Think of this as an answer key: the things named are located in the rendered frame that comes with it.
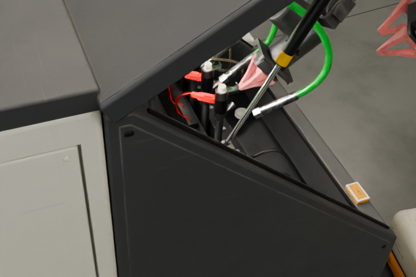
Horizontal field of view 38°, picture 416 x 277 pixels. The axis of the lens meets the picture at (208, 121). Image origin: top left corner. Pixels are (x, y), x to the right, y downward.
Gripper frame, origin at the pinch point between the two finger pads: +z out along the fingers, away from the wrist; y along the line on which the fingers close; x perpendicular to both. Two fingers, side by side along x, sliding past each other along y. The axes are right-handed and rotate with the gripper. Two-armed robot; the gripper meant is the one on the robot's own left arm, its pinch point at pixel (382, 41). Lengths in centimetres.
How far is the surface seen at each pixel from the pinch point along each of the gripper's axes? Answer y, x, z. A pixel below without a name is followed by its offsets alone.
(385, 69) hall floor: -150, 147, 95
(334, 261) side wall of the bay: 25.5, 26.2, 25.8
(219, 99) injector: 0.3, -3.0, 36.9
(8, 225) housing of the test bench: 48, -37, 30
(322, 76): 0.6, 1.6, 13.9
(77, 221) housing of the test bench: 44, -29, 27
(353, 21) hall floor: -193, 140, 114
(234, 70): -10.5, -0.3, 37.5
